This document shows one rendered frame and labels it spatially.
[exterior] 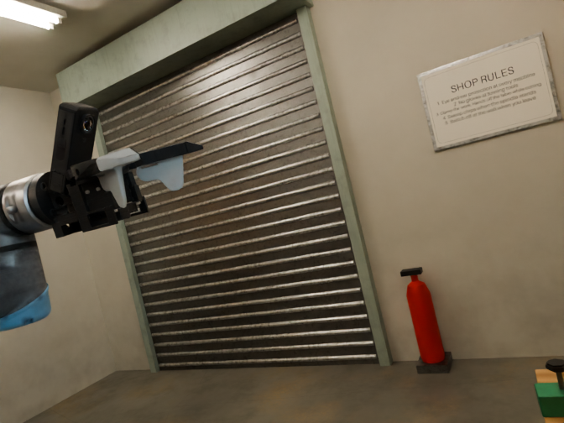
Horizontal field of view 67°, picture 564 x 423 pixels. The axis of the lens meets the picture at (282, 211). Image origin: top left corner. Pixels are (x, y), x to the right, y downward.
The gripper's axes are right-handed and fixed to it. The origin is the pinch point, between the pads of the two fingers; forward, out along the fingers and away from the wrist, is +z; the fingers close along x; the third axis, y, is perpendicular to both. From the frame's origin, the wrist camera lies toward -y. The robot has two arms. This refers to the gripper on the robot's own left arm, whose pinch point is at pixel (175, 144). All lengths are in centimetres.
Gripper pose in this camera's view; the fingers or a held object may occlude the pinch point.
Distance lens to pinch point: 52.3
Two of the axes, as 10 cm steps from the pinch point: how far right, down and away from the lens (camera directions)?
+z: 9.3, -2.2, -3.0
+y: 2.7, 9.5, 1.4
